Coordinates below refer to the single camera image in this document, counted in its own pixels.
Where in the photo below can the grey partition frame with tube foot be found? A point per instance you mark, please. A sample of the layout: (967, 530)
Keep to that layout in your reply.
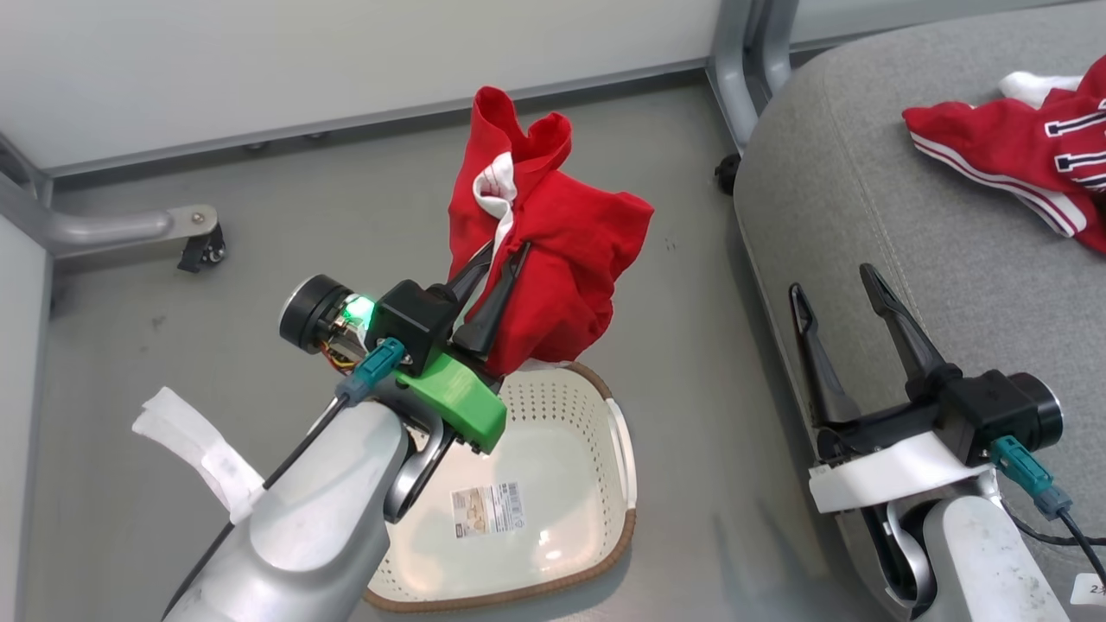
(104, 226)

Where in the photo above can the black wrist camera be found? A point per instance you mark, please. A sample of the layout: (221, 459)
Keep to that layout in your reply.
(415, 320)
(985, 410)

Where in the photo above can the black caster wheel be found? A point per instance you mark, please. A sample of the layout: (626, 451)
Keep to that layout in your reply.
(727, 174)
(203, 250)

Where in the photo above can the light grey fabric sofa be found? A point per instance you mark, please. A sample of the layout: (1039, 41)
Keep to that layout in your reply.
(864, 199)

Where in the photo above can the white cloth piece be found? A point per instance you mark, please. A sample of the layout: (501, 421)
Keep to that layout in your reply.
(1032, 86)

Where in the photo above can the white tape strip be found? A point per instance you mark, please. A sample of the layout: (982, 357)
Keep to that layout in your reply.
(194, 441)

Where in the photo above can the red jersey with white stripes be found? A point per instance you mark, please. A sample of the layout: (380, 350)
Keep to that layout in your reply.
(1011, 147)

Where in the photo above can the printed paper label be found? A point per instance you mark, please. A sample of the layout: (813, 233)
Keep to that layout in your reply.
(488, 510)

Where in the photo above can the white perforated laundry basket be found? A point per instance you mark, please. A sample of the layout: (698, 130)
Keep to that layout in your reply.
(553, 449)

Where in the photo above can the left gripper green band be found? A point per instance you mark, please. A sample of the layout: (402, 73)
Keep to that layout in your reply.
(458, 402)

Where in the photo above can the small white tag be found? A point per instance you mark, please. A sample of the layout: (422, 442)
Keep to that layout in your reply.
(1090, 589)

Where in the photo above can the grey wall base rail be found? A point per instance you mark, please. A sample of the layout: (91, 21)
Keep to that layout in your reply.
(389, 117)

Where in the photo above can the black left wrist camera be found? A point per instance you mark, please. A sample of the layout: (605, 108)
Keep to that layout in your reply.
(415, 320)

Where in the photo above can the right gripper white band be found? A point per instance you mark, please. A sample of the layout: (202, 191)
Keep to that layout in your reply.
(890, 471)

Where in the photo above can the grey aluminium partition post frame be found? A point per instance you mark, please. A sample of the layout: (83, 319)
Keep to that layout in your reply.
(734, 78)

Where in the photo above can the red garment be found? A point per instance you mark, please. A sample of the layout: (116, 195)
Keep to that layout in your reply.
(570, 250)

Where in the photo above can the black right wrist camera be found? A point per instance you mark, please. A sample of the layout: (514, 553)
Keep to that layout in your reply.
(985, 410)

